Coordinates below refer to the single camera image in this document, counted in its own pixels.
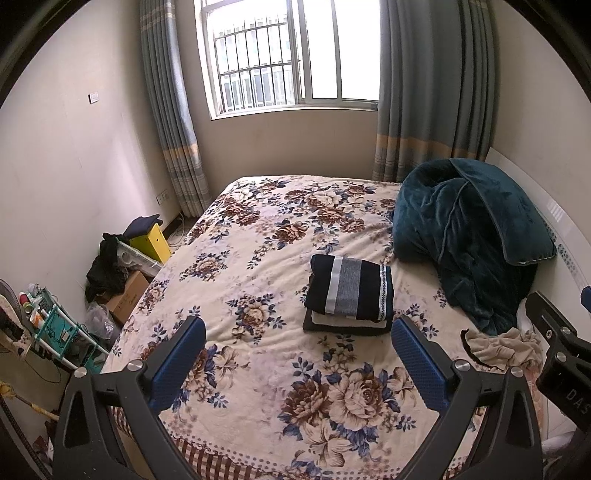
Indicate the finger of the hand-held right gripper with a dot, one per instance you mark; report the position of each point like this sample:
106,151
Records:
587,294

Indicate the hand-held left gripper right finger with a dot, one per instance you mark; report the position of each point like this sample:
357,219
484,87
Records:
420,364

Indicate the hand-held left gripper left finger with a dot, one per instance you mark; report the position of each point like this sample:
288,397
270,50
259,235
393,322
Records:
178,364

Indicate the dark striped knit shirt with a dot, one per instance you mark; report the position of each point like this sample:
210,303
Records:
346,286

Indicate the beige crumpled cloth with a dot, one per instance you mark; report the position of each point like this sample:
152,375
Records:
498,348

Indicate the dark folded garment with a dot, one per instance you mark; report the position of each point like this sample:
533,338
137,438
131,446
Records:
351,331

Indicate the cardboard box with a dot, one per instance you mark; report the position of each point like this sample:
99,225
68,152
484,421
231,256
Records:
129,295

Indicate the clear plastic bag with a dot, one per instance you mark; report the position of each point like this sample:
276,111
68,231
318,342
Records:
99,323

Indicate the white folded garment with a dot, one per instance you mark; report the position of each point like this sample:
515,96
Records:
341,319

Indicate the white headboard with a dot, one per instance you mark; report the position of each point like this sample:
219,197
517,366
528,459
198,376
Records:
554,207

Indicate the white plastic storage bin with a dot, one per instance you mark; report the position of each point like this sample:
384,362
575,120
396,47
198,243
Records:
140,264

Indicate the black clothing pile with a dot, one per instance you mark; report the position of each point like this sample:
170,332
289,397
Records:
108,272

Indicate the floral printed blanket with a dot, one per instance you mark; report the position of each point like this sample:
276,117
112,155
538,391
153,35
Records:
258,277

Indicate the yellow box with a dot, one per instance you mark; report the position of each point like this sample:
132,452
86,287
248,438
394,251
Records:
154,244

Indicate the teal storage rack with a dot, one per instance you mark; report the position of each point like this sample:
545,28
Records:
55,323

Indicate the teal plush quilt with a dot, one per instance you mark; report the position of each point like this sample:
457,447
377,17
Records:
461,230

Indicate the dark blue cloth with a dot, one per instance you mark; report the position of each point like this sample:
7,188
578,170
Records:
143,224

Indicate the yellow broom stick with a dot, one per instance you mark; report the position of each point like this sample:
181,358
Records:
27,404

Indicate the white standing fan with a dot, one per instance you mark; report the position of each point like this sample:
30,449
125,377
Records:
7,295

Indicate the grey-blue curtain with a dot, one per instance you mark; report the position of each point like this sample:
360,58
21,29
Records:
434,92
171,115

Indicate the barred window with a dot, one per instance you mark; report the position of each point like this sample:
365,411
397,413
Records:
323,46

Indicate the white wall socket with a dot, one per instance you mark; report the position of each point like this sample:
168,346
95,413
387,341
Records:
162,197

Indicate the white wall switch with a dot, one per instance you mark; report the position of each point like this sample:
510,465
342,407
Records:
94,97

